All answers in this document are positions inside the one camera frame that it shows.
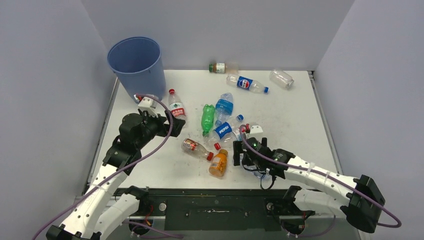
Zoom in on blue label crushed bottle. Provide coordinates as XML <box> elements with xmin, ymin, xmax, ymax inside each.
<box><xmin>214</xmin><ymin>92</ymin><xmax>234</xmax><ymax>127</ymax></box>

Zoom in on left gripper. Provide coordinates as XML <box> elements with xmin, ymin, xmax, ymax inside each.
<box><xmin>134</xmin><ymin>109</ymin><xmax>185</xmax><ymax>150</ymax></box>

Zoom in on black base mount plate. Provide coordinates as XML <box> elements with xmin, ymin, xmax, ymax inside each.
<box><xmin>128</xmin><ymin>188</ymin><xmax>313</xmax><ymax>231</ymax></box>

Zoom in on blue plastic bin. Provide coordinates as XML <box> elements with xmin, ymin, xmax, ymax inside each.
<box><xmin>107</xmin><ymin>36</ymin><xmax>167</xmax><ymax>100</ymax></box>

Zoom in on red cap tea bottle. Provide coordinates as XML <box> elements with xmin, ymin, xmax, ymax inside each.
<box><xmin>181</xmin><ymin>138</ymin><xmax>214</xmax><ymax>162</ymax></box>

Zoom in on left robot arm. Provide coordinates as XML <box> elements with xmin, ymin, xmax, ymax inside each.
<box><xmin>46</xmin><ymin>110</ymin><xmax>186</xmax><ymax>240</ymax></box>

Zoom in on green plastic bottle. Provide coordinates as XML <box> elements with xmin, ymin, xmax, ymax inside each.
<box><xmin>201</xmin><ymin>104</ymin><xmax>215</xmax><ymax>136</ymax></box>

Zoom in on Pepsi English label bottle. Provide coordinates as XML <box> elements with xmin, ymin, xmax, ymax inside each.
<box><xmin>204</xmin><ymin>114</ymin><xmax>244</xmax><ymax>145</ymax></box>

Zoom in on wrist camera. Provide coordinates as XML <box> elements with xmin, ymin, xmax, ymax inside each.
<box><xmin>133</xmin><ymin>94</ymin><xmax>158</xmax><ymax>117</ymax></box>
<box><xmin>241</xmin><ymin>123</ymin><xmax>264</xmax><ymax>135</ymax></box>

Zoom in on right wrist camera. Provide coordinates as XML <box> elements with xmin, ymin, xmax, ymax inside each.
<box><xmin>241</xmin><ymin>123</ymin><xmax>264</xmax><ymax>135</ymax></box>

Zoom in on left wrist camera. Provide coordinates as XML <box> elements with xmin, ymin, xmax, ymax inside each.
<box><xmin>133</xmin><ymin>94</ymin><xmax>158</xmax><ymax>117</ymax></box>

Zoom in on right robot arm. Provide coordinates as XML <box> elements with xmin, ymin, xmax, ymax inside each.
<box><xmin>233</xmin><ymin>137</ymin><xmax>386</xmax><ymax>234</ymax></box>

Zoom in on large crushed clear bottle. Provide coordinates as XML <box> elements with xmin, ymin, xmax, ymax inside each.
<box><xmin>251</xmin><ymin>169</ymin><xmax>269</xmax><ymax>180</ymax></box>

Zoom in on purple cable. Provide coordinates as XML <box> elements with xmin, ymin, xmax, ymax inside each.
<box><xmin>32</xmin><ymin>94</ymin><xmax>174</xmax><ymax>240</ymax></box>
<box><xmin>239</xmin><ymin>125</ymin><xmax>403</xmax><ymax>229</ymax></box>

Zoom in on clear plastic jar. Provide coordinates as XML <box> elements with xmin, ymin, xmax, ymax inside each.
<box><xmin>269</xmin><ymin>69</ymin><xmax>294</xmax><ymax>90</ymax></box>

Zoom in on Pepsi logo bottle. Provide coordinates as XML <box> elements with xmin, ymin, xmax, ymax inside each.
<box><xmin>226</xmin><ymin>74</ymin><xmax>269</xmax><ymax>94</ymax></box>

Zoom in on red label water bottle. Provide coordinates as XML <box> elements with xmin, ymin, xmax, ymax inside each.
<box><xmin>168</xmin><ymin>88</ymin><xmax>187</xmax><ymax>120</ymax></box>

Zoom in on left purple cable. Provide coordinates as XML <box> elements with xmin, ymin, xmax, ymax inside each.
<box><xmin>32</xmin><ymin>94</ymin><xmax>174</xmax><ymax>240</ymax></box>

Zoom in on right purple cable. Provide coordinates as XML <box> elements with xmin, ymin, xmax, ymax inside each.
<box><xmin>239</xmin><ymin>125</ymin><xmax>403</xmax><ymax>229</ymax></box>

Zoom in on green cap brown bottle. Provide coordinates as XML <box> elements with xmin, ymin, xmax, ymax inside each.
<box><xmin>208</xmin><ymin>62</ymin><xmax>239</xmax><ymax>74</ymax></box>

